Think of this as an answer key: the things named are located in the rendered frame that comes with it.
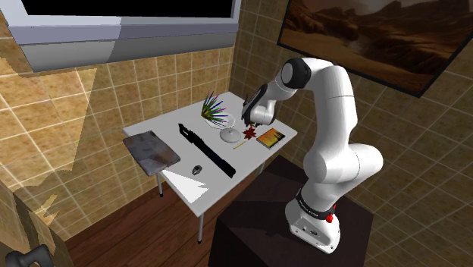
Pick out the red maple leaf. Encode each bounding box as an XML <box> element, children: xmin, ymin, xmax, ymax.
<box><xmin>242</xmin><ymin>124</ymin><xmax>258</xmax><ymax>141</ymax></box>

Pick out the white round dome object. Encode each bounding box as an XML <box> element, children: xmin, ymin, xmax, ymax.
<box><xmin>219</xmin><ymin>123</ymin><xmax>243</xmax><ymax>144</ymax></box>

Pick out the purple green plant in pot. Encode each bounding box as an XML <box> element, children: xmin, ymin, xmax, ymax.
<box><xmin>200</xmin><ymin>91</ymin><xmax>237</xmax><ymax>130</ymax></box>

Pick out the orange yellow book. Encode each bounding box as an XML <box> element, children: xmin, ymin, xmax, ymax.
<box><xmin>255</xmin><ymin>127</ymin><xmax>287</xmax><ymax>150</ymax></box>

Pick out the long black knife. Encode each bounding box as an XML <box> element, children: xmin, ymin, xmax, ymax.
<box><xmin>177</xmin><ymin>123</ymin><xmax>237</xmax><ymax>180</ymax></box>

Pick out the white table with metal legs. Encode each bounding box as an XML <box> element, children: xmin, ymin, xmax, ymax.
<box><xmin>122</xmin><ymin>91</ymin><xmax>299</xmax><ymax>245</ymax></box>

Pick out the dark robot stand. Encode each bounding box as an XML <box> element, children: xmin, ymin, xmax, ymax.
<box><xmin>208</xmin><ymin>155</ymin><xmax>374</xmax><ymax>267</ymax></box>

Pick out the white framed window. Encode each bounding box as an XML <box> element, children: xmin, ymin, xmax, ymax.
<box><xmin>0</xmin><ymin>0</ymin><xmax>243</xmax><ymax>74</ymax></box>

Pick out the framed desert wall picture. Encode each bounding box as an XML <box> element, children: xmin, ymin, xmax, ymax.
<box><xmin>276</xmin><ymin>0</ymin><xmax>473</xmax><ymax>99</ymax></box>

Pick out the black door handle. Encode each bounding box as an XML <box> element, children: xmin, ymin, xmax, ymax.
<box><xmin>5</xmin><ymin>243</ymin><xmax>52</xmax><ymax>267</ymax></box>

